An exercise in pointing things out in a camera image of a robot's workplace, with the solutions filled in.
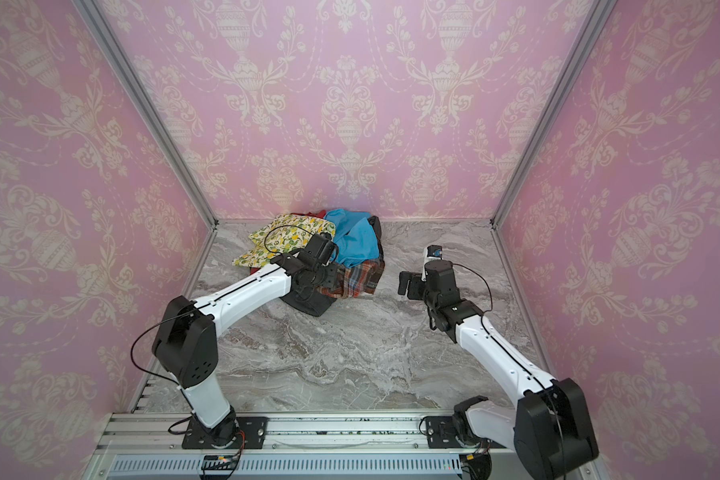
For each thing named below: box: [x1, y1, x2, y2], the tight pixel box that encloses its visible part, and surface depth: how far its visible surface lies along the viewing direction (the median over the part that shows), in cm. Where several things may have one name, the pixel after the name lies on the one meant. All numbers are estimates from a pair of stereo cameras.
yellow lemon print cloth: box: [232, 214, 336, 268], surface depth 105 cm
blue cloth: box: [324, 208, 380, 268], surface depth 100 cm
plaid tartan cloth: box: [316, 258, 385, 299], surface depth 96 cm
